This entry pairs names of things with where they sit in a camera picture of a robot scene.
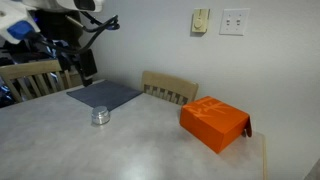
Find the blue-grey cloth mat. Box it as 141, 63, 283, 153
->
66, 79, 144, 112

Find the dark background equipment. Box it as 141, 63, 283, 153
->
0, 41, 21, 108

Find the orange cardboard box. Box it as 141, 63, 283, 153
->
179, 95, 253, 155

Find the silver round container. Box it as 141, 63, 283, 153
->
91, 112, 111, 126

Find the light wooden chair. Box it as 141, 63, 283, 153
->
140, 70, 200, 106
0, 59, 74, 104

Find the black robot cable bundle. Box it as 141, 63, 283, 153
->
28, 11, 121, 56

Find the beige dial wall switch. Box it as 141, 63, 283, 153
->
191, 8, 211, 34

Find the white light switch plate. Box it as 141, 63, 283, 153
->
219, 7, 251, 37

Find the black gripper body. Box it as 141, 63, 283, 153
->
33, 9, 84, 73

